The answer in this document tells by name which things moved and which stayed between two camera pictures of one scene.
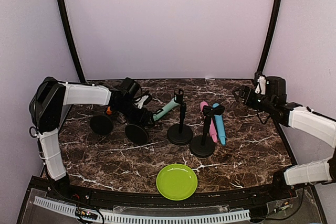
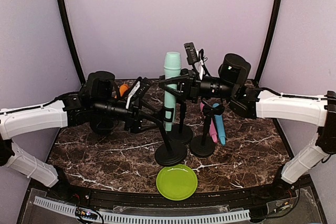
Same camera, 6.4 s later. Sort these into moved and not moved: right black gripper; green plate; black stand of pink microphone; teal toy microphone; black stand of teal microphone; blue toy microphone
Moved: teal toy microphone; black stand of teal microphone; right black gripper
Not moved: black stand of pink microphone; blue toy microphone; green plate
